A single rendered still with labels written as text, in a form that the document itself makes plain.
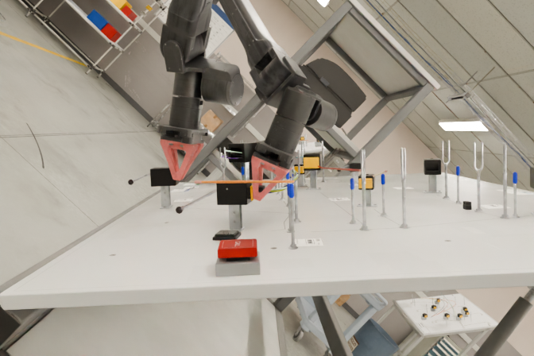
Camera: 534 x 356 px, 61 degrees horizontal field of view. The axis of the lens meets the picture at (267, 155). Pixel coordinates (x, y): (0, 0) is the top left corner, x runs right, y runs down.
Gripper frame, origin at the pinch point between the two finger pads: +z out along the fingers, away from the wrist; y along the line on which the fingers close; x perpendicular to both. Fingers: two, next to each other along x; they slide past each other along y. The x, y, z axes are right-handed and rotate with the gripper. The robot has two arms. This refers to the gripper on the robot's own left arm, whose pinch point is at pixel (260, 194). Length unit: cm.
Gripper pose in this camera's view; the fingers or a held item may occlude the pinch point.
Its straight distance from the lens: 81.9
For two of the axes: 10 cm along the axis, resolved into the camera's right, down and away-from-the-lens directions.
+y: 1.6, -0.8, 9.8
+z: -3.7, 9.2, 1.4
